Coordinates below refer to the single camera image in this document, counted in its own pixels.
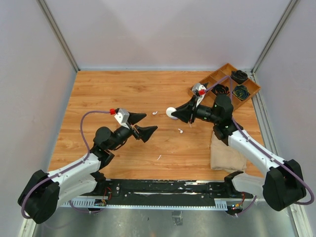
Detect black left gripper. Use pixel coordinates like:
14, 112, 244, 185
108, 112, 158, 151

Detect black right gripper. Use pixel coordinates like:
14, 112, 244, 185
171, 95, 220, 124

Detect white round charging case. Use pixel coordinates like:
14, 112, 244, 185
166, 107, 176, 118

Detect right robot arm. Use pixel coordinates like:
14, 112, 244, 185
169, 95, 315, 211

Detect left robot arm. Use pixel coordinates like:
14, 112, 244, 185
17, 109, 158, 224

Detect black orange rolled tie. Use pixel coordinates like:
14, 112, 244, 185
211, 84, 230, 95

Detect wooden compartment tray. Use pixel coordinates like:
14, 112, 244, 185
199, 63, 261, 110

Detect blue yellow rolled tie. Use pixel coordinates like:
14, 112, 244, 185
233, 85, 250, 101

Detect beige folded cloth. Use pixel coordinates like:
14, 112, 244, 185
210, 132, 247, 173

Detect black dotted rolled tie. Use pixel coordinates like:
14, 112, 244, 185
231, 70, 248, 84

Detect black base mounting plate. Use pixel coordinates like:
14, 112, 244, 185
76, 179, 255, 207

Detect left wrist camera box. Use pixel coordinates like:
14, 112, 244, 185
114, 108, 130, 129

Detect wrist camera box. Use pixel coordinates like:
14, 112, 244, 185
191, 83, 207, 99
114, 108, 130, 129

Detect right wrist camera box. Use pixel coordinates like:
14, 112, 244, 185
191, 83, 207, 99

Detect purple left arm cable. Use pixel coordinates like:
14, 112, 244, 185
21, 110, 112, 220

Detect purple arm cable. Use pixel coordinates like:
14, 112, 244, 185
201, 76, 315, 218
21, 110, 112, 220

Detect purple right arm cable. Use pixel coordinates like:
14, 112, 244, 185
201, 76, 315, 218

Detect aluminium frame rail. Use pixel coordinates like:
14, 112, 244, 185
36, 0, 80, 73

